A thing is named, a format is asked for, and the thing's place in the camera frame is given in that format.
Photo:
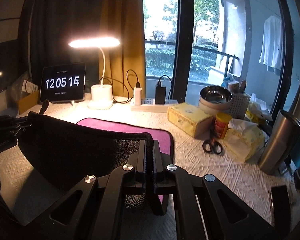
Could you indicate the white hanging shirt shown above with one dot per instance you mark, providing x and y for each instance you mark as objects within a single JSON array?
[{"x": 272, "y": 45}]

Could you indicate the mustard yellow curtain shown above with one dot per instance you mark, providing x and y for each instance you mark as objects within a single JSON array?
[{"x": 123, "y": 19}]

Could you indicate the stainless steel tumbler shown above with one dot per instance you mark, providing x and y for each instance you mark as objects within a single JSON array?
[{"x": 285, "y": 133}]

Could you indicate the white ceramic bowl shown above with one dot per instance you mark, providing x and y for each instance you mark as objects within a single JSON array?
[{"x": 207, "y": 107}]

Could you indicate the yellow tissue box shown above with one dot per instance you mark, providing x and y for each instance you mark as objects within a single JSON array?
[{"x": 190, "y": 119}]

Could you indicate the grey microfibre towel black trim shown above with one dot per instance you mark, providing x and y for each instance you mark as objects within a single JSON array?
[{"x": 61, "y": 153}]

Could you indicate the white desk lamp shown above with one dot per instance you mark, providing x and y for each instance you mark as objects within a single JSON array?
[{"x": 101, "y": 94}]

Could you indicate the white power strip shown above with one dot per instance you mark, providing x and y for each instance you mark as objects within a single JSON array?
[{"x": 148, "y": 105}]

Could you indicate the tablet showing clock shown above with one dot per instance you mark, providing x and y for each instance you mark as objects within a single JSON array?
[{"x": 63, "y": 83}]

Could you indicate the stainless steel bowl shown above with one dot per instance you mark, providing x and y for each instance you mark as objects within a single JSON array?
[{"x": 216, "y": 97}]

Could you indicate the cardboard box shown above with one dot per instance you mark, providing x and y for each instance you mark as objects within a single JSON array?
[{"x": 28, "y": 102}]

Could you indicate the magenta towel black trim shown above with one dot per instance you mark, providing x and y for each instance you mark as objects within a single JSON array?
[{"x": 115, "y": 155}]

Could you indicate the black handled scissors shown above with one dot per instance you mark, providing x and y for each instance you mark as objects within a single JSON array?
[{"x": 210, "y": 144}]

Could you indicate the white usb charger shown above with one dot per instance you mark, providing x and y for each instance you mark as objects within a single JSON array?
[{"x": 137, "y": 94}]

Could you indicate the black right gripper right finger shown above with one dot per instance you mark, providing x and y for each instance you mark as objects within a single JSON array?
[{"x": 204, "y": 207}]

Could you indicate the yellow lidded jar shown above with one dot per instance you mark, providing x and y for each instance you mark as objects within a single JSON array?
[{"x": 221, "y": 124}]

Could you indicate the white perforated basket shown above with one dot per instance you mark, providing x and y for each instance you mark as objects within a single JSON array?
[{"x": 239, "y": 105}]

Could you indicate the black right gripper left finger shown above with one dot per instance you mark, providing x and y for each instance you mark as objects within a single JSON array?
[{"x": 93, "y": 208}]

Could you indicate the black power adapter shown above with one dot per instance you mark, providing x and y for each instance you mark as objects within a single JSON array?
[{"x": 160, "y": 94}]

